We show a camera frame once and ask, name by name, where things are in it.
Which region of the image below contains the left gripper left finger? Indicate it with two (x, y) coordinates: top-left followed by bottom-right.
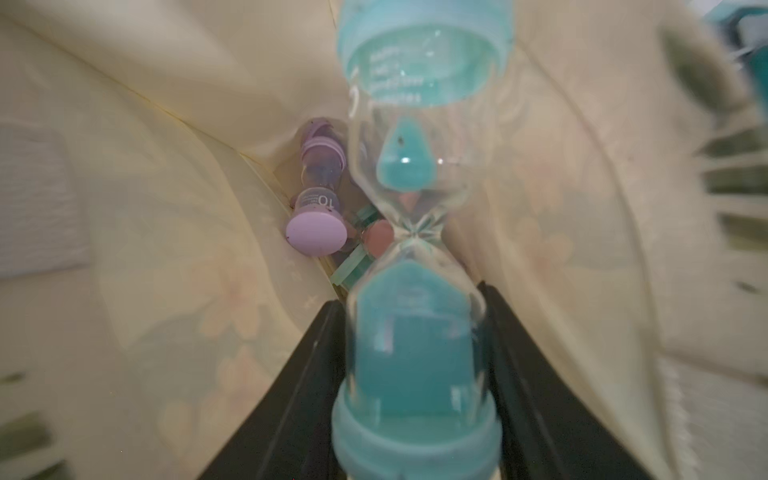
(200, 300), (346, 479)

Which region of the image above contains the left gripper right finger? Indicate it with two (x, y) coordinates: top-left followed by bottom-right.
(478, 282), (650, 479)

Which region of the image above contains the teal hourglass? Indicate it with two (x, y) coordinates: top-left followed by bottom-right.
(332, 1), (514, 479)

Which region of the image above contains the purple hourglass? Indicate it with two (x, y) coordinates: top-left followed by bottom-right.
(285, 118), (348, 257)

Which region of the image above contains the cream canvas tote bag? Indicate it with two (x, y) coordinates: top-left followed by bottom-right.
(1, 1), (767, 479)

